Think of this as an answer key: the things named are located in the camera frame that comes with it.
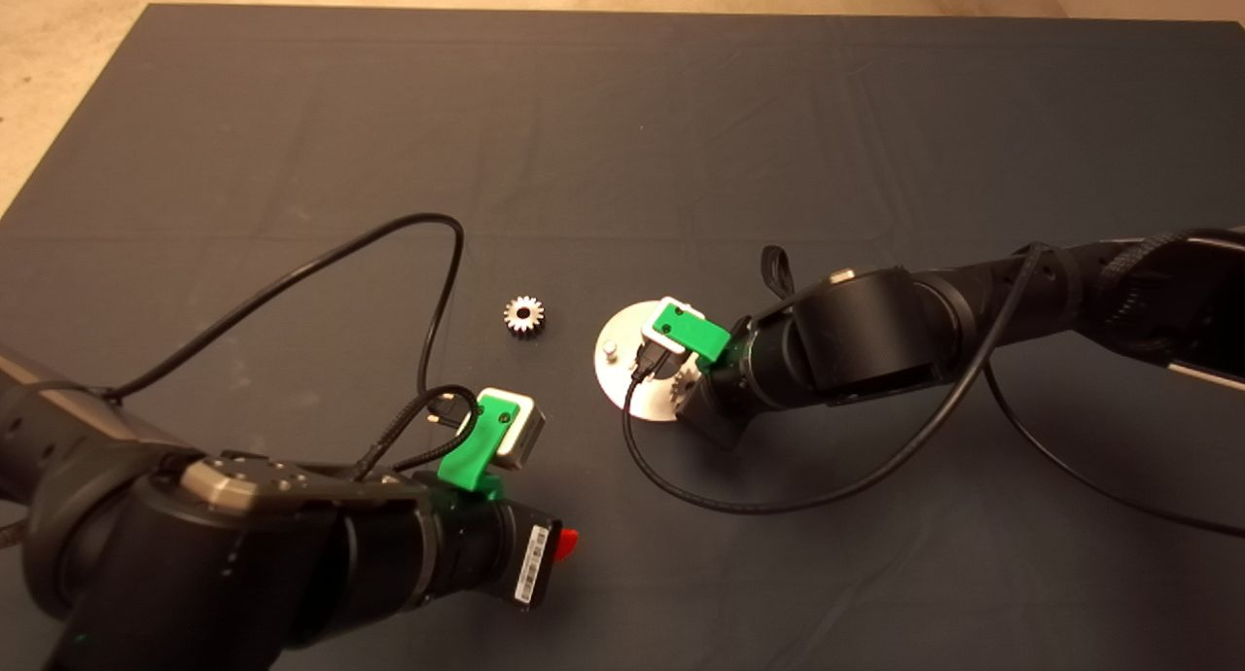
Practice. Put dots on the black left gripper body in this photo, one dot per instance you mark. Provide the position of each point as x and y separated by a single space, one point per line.
491 552

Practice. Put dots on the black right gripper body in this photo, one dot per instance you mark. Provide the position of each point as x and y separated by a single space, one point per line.
718 408

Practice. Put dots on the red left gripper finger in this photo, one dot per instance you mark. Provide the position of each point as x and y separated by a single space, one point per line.
567 544

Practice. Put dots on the small steel planetary gear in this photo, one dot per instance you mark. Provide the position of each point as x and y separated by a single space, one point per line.
678 391
513 324

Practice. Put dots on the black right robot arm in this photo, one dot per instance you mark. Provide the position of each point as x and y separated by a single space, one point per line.
875 331

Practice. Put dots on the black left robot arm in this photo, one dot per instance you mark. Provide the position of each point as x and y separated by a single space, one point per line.
195 574

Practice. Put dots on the round metal carrier plate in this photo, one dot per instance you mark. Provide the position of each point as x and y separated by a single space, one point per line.
618 379

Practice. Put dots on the green right camera mount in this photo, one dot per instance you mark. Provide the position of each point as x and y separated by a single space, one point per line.
695 333

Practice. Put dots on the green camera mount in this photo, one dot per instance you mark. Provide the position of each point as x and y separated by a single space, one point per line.
467 462
695 333

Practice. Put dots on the green left camera mount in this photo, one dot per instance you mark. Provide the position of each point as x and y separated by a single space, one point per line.
467 462

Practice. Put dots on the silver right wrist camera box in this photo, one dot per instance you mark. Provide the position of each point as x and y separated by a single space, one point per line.
659 326

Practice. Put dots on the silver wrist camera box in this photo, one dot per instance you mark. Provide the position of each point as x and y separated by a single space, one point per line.
523 438
659 326

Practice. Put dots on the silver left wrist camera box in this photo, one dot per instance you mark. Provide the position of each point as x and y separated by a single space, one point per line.
523 438

